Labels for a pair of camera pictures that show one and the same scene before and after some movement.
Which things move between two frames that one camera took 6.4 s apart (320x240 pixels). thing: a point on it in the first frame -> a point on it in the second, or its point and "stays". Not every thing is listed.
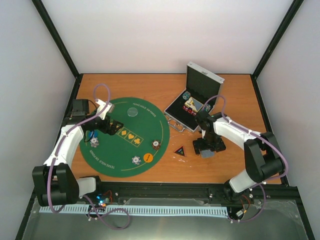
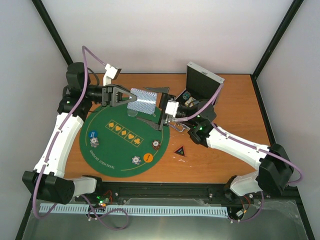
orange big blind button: x=148 y=157 stays
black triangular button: x=180 y=151 stays
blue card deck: x=207 y=154 -> x=146 y=101
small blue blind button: x=95 y=134 stays
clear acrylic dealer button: x=132 y=112 stays
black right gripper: x=220 y=146 -> x=164 y=119
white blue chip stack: x=94 y=142 stays
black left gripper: x=112 y=131 -> x=110 y=96
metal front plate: x=280 y=219 stays
